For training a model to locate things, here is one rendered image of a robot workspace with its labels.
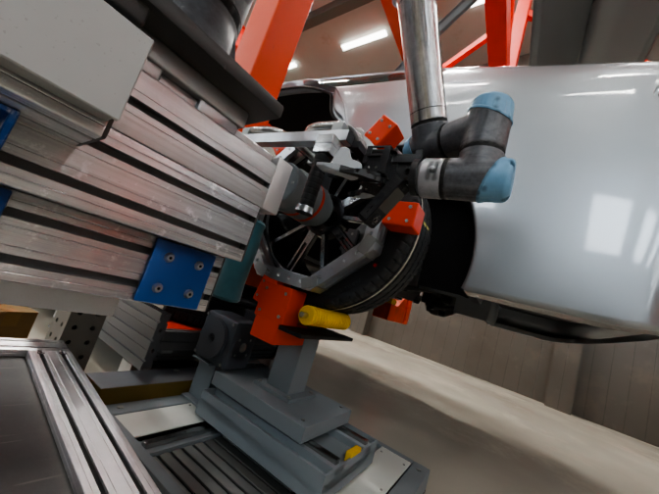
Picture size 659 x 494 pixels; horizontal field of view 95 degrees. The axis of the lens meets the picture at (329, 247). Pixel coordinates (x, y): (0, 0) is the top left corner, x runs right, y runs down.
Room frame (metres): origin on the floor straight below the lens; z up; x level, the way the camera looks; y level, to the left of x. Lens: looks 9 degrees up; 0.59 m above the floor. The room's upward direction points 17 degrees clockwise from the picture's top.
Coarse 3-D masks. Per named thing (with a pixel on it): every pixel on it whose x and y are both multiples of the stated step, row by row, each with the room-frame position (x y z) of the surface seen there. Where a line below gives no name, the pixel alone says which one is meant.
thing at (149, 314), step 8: (120, 304) 1.35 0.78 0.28; (128, 304) 1.33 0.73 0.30; (136, 304) 1.29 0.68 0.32; (144, 304) 1.26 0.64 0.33; (152, 304) 1.29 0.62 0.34; (128, 312) 1.30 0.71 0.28; (136, 312) 1.27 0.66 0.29; (144, 312) 1.26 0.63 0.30; (152, 312) 1.22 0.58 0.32; (160, 312) 1.19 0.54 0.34; (144, 320) 1.23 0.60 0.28; (152, 320) 1.21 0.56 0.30; (160, 320) 1.19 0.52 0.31; (168, 320) 1.21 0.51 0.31; (160, 328) 1.20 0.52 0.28
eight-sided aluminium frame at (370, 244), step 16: (368, 144) 0.87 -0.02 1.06; (288, 160) 1.09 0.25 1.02; (368, 240) 0.81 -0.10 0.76; (256, 256) 1.03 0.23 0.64; (352, 256) 0.84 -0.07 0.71; (368, 256) 0.83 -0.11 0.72; (272, 272) 0.98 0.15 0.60; (288, 272) 0.94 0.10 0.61; (320, 272) 0.88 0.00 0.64; (336, 272) 0.85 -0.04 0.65; (352, 272) 0.89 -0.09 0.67; (304, 288) 0.90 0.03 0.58; (320, 288) 0.91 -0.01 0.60
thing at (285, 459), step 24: (216, 408) 1.03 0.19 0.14; (240, 408) 1.05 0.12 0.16; (240, 432) 0.96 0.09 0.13; (264, 432) 0.92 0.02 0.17; (336, 432) 1.07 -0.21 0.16; (360, 432) 1.13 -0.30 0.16; (264, 456) 0.91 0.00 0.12; (288, 456) 0.87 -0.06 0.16; (312, 456) 0.89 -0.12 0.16; (336, 456) 0.89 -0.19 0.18; (360, 456) 0.99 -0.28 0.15; (288, 480) 0.85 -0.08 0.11; (312, 480) 0.82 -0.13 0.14; (336, 480) 0.87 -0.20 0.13
